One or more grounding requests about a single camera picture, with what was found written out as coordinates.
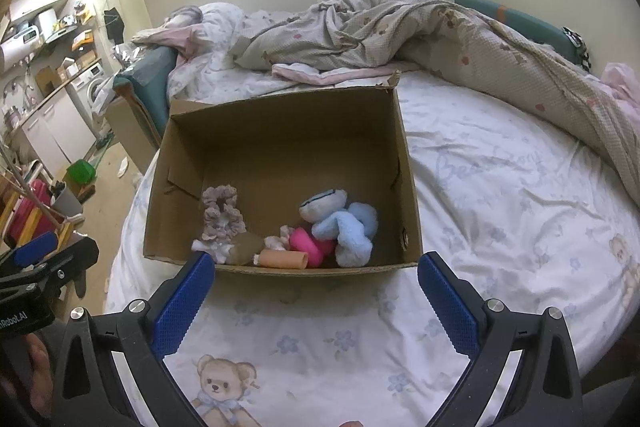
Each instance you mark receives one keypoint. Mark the white wall cabinet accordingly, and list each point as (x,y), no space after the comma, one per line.
(40,2)

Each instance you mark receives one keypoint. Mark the white floor cabinet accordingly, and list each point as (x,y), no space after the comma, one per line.
(50,132)

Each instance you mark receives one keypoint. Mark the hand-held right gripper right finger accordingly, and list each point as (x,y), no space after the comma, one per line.
(447,307)

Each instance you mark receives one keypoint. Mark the green plastic bin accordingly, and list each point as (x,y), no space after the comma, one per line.
(82,171)

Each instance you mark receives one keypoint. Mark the pink soft toy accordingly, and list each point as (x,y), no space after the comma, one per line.
(307,244)

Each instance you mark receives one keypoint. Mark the white water heater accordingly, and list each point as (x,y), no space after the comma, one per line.
(17,49)

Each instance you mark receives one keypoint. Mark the light pink garment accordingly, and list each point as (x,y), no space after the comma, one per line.
(622,82)

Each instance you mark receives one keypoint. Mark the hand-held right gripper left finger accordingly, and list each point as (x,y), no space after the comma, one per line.
(185,307)

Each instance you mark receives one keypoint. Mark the person's left hand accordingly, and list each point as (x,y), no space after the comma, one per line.
(35,362)

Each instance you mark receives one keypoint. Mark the white floral pillow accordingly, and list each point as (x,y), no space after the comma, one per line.
(225,22)

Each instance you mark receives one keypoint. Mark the teal cushion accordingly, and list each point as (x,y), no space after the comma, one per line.
(520,19)

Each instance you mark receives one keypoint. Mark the beige lace scrunchie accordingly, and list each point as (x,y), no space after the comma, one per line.
(222,212)

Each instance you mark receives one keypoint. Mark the white washing machine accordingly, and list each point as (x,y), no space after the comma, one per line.
(92,94)

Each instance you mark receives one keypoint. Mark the black white checkered cloth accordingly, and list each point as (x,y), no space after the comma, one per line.
(576,44)

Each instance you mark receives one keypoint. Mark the yellow wooden rack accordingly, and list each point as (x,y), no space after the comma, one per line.
(37,227)

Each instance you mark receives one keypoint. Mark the pink suitcase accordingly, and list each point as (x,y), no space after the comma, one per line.
(27,212)

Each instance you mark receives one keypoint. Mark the white bear-print bedsheet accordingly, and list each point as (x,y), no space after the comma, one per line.
(475,207)

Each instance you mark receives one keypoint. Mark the grey purple plush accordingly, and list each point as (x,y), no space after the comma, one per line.
(185,16)

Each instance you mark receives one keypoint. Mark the black hanging clothes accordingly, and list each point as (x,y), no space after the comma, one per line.
(114,24)

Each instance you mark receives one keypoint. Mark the beige patterned quilt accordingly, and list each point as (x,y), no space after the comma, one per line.
(375,27)

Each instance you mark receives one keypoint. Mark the grey bucket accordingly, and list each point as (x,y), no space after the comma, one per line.
(66,202)

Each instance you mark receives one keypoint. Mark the orange foam cylinder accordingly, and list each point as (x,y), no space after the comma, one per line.
(282,259)

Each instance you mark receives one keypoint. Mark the brown cardboard box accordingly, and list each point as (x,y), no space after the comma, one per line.
(290,132)

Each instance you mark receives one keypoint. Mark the teal upholstered bed frame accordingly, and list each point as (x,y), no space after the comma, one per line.
(145,92)

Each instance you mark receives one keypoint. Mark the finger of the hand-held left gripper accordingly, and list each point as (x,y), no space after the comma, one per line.
(75,259)
(35,249)

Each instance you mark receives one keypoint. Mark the pink cloth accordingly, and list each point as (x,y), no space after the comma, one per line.
(165,38)

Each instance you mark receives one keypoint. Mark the blue plush toy grey head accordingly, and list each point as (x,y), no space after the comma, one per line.
(350,232)

